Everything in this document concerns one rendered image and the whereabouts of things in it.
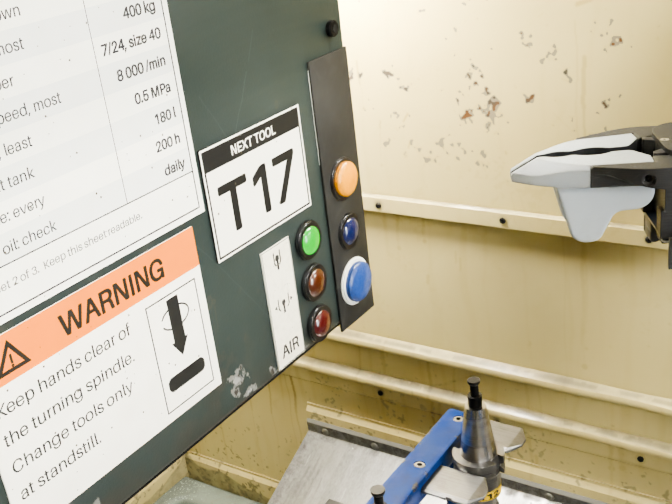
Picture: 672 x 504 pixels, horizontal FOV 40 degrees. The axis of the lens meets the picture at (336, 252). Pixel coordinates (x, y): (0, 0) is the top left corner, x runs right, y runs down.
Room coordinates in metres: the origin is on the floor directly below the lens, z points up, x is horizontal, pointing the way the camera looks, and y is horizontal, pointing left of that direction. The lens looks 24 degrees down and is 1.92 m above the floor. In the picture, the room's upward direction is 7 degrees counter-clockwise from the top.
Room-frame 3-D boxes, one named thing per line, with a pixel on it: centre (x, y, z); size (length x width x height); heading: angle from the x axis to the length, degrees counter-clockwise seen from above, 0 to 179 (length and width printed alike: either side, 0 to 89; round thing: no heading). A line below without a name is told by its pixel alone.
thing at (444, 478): (0.89, -0.11, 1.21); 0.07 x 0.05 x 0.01; 54
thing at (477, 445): (0.93, -0.14, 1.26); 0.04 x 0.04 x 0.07
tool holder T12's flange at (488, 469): (0.93, -0.14, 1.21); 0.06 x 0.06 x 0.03
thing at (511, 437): (0.97, -0.17, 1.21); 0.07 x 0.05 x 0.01; 54
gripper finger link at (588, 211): (0.58, -0.17, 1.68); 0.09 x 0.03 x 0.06; 84
